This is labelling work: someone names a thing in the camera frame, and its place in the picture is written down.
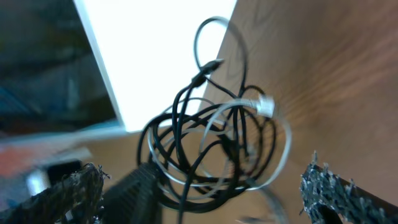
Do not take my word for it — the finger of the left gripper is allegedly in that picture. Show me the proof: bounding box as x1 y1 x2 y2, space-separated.
102 163 162 224

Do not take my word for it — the white cable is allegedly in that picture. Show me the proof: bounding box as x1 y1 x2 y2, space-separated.
146 95 293 200

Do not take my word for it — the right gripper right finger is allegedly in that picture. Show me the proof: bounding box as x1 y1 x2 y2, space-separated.
300 152 397 224

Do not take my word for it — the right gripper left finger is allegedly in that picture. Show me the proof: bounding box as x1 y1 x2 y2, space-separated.
1 163 109 224

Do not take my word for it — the black USB cable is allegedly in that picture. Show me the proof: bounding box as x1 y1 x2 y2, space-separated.
136 16 290 224

